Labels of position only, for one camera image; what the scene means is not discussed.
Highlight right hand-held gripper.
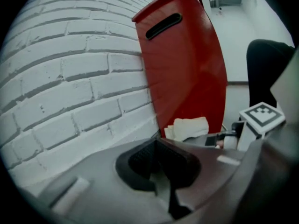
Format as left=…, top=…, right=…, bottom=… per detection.
left=183, top=102, right=286, bottom=151

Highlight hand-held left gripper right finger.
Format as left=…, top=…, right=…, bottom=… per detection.
left=155, top=138, right=249, bottom=214

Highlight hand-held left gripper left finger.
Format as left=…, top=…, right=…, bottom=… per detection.
left=38, top=138, right=175, bottom=224

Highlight white cloth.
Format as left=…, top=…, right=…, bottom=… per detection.
left=164, top=116, right=210, bottom=142

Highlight red fire extinguisher box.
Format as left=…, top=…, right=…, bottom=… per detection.
left=131, top=0, right=228, bottom=140

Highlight person's black trousers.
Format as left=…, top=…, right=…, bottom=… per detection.
left=246, top=39, right=296, bottom=108

